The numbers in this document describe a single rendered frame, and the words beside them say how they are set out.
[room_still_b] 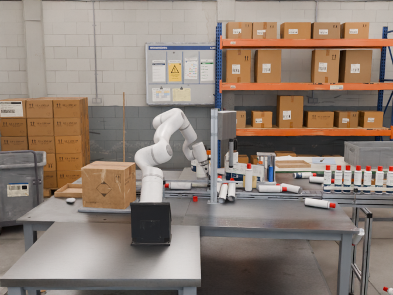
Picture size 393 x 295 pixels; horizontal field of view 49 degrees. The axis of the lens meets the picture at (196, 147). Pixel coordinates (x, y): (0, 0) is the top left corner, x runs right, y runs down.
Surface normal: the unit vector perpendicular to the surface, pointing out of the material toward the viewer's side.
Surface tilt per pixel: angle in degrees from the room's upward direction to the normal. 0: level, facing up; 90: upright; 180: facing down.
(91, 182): 90
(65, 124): 90
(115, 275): 0
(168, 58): 90
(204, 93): 90
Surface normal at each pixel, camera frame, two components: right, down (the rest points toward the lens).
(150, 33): 0.00, 0.17
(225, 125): 0.77, 0.11
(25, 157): 0.32, 0.10
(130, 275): 0.00, -0.99
